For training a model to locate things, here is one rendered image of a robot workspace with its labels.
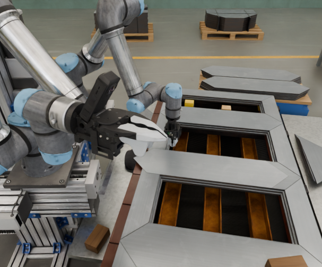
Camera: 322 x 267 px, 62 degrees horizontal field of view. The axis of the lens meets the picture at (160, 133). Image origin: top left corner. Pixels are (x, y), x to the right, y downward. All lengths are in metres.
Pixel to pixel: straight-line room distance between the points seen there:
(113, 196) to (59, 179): 0.44
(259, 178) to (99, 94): 0.98
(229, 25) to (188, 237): 5.08
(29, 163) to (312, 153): 1.39
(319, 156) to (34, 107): 1.43
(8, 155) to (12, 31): 0.36
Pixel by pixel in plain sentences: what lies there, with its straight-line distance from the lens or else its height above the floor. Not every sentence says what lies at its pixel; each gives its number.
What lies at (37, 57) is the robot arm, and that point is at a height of 1.50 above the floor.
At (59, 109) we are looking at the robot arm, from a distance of 0.60.
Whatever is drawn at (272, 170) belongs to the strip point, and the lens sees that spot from 1.40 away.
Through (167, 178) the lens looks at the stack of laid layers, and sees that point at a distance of 1.28.
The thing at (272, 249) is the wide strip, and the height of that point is 0.84.
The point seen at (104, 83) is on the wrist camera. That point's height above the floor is 1.54.
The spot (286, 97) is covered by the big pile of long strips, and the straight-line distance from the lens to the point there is 2.11.
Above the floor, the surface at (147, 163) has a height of 0.84.
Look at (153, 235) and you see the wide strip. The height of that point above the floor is 0.84.
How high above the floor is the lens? 1.76
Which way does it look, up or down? 37 degrees down
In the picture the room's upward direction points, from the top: straight up
